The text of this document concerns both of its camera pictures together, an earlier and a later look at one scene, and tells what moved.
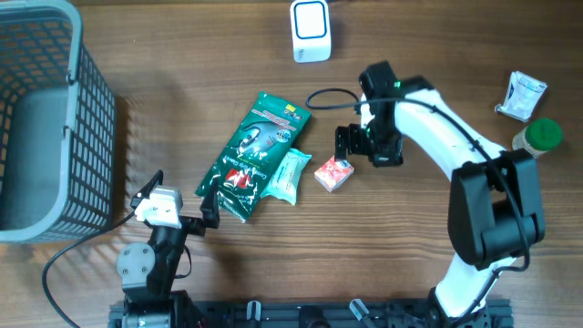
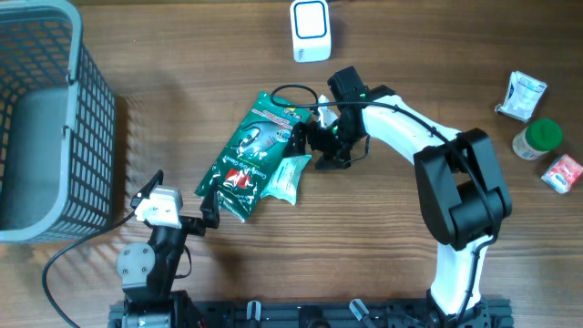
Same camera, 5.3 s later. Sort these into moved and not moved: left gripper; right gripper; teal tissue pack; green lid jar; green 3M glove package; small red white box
Moved: right gripper; small red white box
Not moved: green lid jar; teal tissue pack; left gripper; green 3M glove package
